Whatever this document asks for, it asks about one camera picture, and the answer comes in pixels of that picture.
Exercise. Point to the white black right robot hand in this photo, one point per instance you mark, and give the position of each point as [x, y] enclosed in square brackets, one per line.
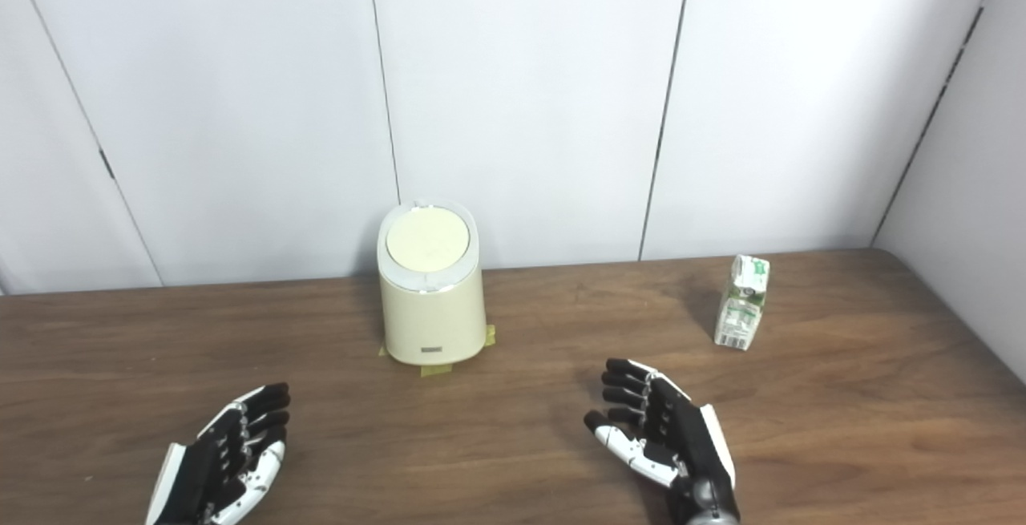
[685, 437]

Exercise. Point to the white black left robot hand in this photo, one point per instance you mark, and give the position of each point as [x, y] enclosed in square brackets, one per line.
[196, 469]

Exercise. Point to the white green milk carton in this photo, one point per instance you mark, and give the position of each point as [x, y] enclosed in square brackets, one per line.
[741, 308]

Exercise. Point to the cream-colored trash bin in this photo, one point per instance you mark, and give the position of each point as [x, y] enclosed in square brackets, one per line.
[433, 321]

